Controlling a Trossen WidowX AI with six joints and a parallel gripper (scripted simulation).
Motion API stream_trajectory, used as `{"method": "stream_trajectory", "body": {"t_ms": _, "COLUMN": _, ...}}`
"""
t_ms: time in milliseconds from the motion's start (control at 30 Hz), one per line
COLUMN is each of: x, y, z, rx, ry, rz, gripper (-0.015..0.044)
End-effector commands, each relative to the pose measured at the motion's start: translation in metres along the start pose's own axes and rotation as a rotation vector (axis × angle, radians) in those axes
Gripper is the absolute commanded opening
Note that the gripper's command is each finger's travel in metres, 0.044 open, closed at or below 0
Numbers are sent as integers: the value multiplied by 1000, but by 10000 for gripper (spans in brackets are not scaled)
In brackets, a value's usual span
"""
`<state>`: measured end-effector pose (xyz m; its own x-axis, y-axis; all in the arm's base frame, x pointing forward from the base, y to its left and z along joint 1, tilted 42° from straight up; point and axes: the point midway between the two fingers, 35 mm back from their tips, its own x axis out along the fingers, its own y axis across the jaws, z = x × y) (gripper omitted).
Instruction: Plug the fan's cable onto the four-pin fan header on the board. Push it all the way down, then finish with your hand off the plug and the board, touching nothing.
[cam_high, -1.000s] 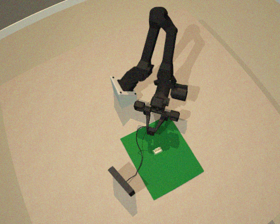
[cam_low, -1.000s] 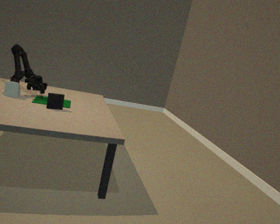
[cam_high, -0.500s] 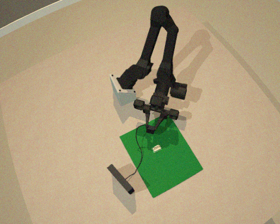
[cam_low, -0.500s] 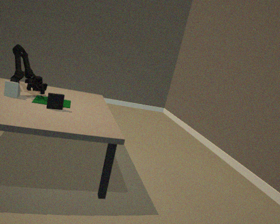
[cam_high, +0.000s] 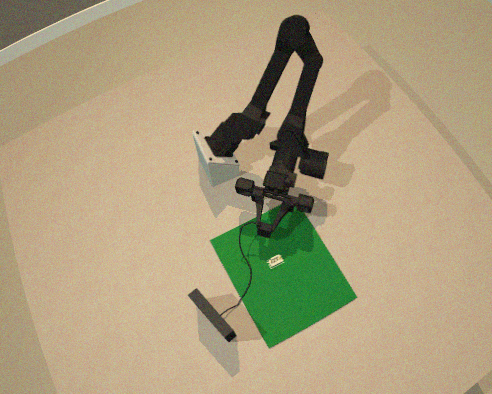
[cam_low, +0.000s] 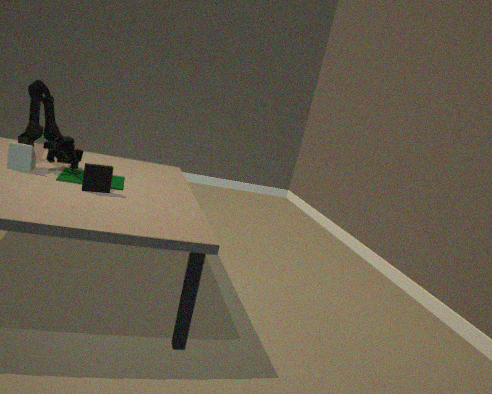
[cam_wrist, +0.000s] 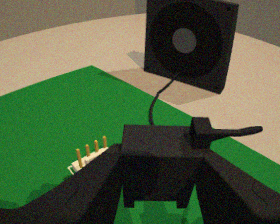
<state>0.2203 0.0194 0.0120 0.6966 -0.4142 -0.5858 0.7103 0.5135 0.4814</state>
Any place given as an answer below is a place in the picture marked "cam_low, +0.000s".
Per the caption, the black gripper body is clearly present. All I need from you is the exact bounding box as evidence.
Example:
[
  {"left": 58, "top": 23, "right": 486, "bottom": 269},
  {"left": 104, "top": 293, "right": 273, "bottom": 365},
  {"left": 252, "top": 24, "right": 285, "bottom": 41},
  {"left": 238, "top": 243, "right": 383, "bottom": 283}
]
[{"left": 46, "top": 144, "right": 83, "bottom": 163}]

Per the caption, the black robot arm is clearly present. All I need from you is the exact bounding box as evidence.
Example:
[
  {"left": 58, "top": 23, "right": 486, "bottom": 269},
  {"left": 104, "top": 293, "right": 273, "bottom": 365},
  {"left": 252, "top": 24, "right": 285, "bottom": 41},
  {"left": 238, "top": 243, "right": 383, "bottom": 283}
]
[{"left": 18, "top": 80, "right": 74, "bottom": 152}]

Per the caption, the black square fan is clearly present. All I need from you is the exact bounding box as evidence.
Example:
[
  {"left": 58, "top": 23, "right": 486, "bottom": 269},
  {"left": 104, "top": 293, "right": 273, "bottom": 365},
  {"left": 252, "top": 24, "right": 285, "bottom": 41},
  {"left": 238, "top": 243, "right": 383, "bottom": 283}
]
[{"left": 82, "top": 163, "right": 114, "bottom": 193}]

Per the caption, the green circuit board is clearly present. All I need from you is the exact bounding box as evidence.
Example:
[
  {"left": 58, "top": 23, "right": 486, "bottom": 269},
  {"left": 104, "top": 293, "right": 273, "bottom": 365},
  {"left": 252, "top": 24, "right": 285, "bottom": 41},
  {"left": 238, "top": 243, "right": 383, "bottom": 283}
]
[{"left": 56, "top": 168, "right": 124, "bottom": 190}]

